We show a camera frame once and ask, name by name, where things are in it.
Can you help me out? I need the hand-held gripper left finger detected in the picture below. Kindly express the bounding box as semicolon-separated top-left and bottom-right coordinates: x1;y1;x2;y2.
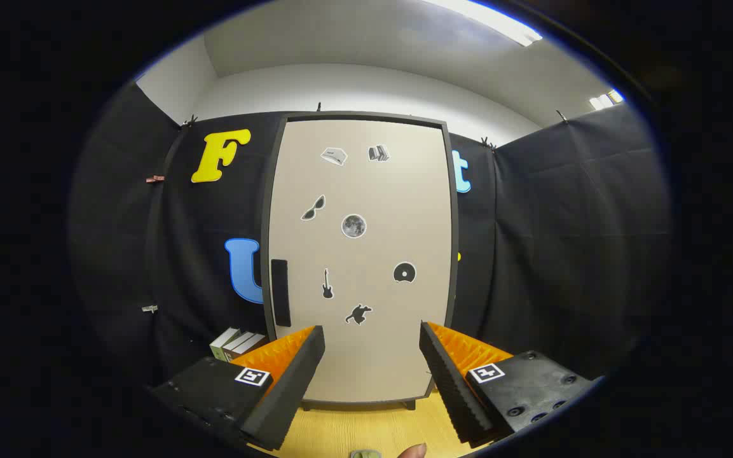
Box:
150;325;327;452

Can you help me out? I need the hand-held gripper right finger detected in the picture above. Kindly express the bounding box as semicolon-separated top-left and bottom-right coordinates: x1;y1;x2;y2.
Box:
419;321;596;447

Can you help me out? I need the beige cabinet door black handle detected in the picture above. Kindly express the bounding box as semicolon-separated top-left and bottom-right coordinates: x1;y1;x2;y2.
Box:
267;120;453;403

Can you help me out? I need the brown book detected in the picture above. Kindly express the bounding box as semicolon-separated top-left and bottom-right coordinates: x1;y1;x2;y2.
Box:
223;332;270;363

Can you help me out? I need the black backdrop cloth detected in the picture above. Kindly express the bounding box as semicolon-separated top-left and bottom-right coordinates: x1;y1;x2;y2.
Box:
67;83;672;395

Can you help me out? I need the dark grey cabinet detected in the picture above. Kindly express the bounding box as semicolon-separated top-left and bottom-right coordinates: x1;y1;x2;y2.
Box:
259;111;461;411

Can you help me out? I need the small ceiling light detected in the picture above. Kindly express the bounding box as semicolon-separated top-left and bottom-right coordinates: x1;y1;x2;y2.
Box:
589;89;625;110

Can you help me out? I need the long ceiling light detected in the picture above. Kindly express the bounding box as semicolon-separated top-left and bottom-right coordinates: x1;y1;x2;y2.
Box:
423;0;544;47

